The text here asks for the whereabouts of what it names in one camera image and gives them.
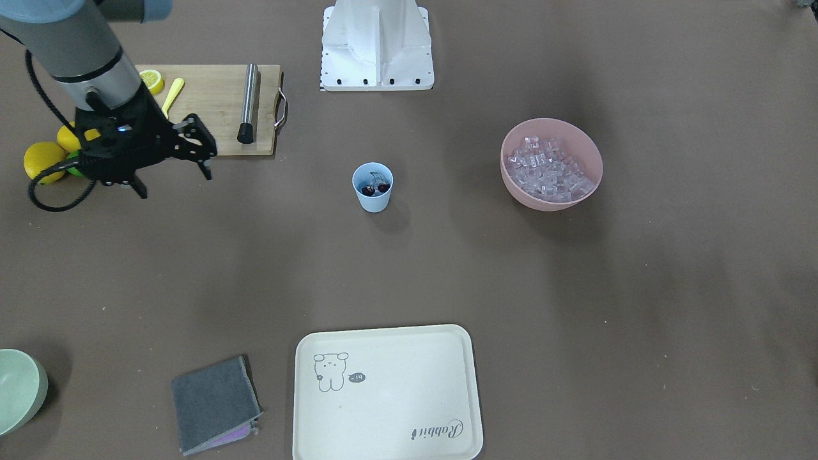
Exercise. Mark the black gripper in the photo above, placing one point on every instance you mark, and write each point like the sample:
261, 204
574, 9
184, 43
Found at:
155, 130

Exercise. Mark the clear ice cubes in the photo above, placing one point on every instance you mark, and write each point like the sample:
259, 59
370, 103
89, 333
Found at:
544, 170

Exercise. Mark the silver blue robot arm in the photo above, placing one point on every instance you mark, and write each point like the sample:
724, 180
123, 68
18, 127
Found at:
76, 45

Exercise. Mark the light blue cup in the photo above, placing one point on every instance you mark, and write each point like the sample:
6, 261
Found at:
372, 204

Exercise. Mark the yellow plastic knife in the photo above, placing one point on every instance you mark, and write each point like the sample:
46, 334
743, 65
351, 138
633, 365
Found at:
174, 91

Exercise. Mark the steel rod black cap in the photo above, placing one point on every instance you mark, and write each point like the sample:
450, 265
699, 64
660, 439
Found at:
246, 133

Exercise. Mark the wooden cutting board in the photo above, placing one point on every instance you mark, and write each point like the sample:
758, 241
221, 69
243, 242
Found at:
215, 93

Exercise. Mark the lemon half slice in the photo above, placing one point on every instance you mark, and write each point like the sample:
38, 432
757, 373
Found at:
153, 80

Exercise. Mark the green lime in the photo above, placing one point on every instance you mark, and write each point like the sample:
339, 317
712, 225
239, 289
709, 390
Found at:
75, 170

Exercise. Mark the grey folded cloth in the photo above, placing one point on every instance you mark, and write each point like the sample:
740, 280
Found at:
215, 405

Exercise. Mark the green bowl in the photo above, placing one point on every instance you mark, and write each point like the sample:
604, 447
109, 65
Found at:
24, 386

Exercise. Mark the cream rabbit tray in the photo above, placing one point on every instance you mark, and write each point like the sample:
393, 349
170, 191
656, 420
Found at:
387, 393

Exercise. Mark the pink bowl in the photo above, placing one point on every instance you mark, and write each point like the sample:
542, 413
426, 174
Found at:
575, 141

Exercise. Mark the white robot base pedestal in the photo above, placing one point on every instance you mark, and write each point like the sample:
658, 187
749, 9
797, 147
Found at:
376, 46

